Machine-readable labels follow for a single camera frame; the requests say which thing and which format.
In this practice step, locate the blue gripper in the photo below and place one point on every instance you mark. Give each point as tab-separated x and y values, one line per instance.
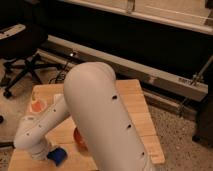
57	156

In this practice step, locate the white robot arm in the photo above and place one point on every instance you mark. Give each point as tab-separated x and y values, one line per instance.
90	97

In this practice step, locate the orange round object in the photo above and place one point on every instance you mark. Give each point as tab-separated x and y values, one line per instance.
79	140

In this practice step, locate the orange and white item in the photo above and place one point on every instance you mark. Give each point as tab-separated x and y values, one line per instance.
38	105

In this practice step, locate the black office chair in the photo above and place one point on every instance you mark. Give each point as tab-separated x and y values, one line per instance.
19	41

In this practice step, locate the white metal frame rail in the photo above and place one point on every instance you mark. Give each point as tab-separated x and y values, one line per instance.
167	91

